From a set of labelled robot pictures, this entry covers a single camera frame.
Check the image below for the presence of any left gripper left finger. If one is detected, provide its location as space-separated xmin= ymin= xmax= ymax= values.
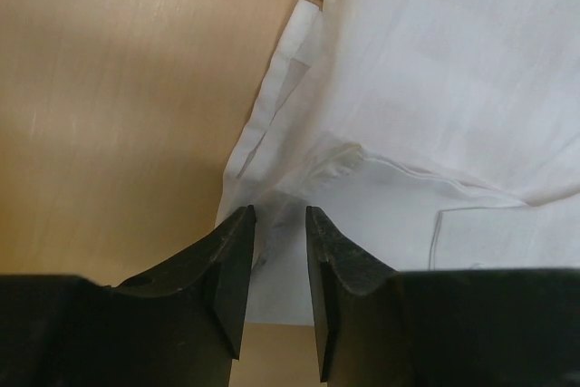
xmin=1 ymin=206 xmax=256 ymax=386

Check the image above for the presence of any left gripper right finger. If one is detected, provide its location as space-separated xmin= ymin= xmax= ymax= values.
xmin=305 ymin=207 xmax=579 ymax=386

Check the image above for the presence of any white long sleeve shirt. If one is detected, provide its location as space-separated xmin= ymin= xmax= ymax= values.
xmin=218 ymin=0 xmax=579 ymax=325

